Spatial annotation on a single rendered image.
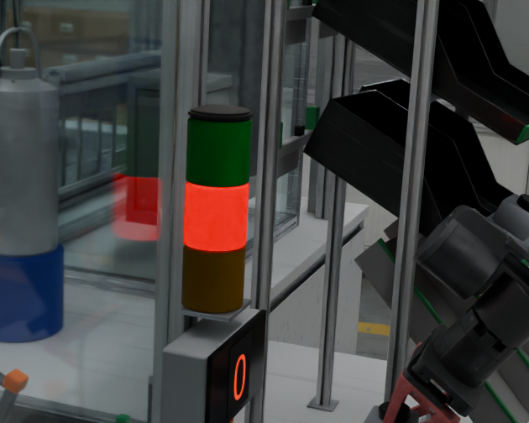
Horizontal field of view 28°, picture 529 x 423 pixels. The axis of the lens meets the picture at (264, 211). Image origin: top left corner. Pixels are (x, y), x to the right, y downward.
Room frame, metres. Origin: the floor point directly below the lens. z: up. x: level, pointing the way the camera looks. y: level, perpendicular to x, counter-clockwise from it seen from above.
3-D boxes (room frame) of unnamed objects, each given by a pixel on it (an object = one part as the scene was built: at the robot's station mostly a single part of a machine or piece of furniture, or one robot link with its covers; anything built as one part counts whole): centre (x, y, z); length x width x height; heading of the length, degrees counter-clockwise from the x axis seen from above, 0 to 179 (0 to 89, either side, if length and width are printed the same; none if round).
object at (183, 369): (0.79, 0.04, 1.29); 0.12 x 0.05 x 0.25; 161
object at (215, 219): (0.79, 0.04, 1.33); 0.05 x 0.05 x 0.05
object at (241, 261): (0.79, 0.04, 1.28); 0.05 x 0.05 x 0.05
